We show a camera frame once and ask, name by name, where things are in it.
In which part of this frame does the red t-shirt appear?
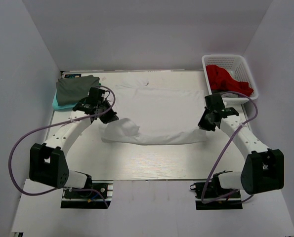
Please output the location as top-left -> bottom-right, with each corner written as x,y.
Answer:
206,65 -> 254,96

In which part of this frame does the white t-shirt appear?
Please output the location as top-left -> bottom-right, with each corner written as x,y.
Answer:
99,81 -> 207,145

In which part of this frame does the white plastic basket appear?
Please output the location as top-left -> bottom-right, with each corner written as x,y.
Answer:
202,54 -> 258,100

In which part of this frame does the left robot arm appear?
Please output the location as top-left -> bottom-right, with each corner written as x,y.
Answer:
29,86 -> 119,197

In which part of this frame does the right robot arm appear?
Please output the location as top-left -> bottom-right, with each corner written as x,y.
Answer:
198,93 -> 285,198

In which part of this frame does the blue sticker label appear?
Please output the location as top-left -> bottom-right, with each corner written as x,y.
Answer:
64,74 -> 82,78

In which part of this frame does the grey folded t-shirt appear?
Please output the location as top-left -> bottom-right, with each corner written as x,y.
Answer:
56,75 -> 100,106

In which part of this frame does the teal folded t-shirt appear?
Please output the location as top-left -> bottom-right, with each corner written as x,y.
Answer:
51,82 -> 102,111

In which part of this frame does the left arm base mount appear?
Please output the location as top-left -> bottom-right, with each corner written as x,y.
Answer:
60,181 -> 114,209

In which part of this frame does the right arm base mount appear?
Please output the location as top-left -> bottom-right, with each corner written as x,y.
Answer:
190,182 -> 243,210

